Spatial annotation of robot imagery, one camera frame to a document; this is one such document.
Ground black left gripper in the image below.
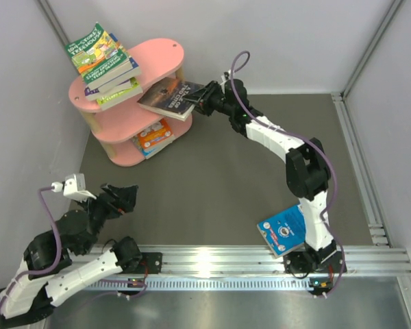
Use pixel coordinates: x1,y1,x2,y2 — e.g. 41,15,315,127
75,182,138,254

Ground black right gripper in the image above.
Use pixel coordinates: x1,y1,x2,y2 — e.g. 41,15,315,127
182,81,235,117

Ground dark Tale of Two Cities book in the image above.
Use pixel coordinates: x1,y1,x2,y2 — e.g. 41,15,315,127
138,77,203,121

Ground light blue maze activity book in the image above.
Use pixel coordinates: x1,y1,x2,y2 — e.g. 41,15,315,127
131,136,173,159

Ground orange paperback book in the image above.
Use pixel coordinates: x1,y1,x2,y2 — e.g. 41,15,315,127
136,119,175,149

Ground blue 91-Storey Treehouse book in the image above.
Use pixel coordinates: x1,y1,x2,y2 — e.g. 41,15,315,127
108,33,141,95

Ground lime 65-Storey Treehouse book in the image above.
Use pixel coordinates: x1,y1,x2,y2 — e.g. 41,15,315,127
96,77,142,111

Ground purple 52-Storey Treehouse book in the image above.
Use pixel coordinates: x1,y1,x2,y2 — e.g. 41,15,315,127
84,80,132,101

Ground green 104-Storey Treehouse book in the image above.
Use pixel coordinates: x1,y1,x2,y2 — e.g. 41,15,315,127
65,23,132,89

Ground blue cartoon paperback book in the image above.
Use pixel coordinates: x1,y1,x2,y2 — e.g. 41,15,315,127
257,204,306,258

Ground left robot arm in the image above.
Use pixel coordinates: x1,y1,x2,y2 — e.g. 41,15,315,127
0,178,142,328

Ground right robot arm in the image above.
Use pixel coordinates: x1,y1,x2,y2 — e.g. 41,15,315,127
184,80,336,272

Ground pink three-tier shelf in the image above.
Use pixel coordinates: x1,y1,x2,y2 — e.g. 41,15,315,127
68,38,184,167

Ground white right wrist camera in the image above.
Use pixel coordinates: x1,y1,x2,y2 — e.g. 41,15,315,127
221,70,232,84

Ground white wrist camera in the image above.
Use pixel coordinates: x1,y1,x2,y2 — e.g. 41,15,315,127
51,173,97,202
221,70,232,84

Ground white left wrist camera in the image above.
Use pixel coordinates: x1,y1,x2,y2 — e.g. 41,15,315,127
51,173,97,202

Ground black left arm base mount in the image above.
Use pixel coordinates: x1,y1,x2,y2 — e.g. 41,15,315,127
123,252,163,275

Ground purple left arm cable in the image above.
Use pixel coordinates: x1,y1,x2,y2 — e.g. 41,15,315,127
0,186,148,316

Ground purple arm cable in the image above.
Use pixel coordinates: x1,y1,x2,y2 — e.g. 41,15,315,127
229,51,347,299
0,186,148,316

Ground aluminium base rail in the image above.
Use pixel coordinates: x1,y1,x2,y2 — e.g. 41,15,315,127
40,243,411,292

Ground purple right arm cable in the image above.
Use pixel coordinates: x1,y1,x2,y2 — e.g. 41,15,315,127
229,51,347,299

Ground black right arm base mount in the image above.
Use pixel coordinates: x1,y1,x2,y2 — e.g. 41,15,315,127
283,252,344,278

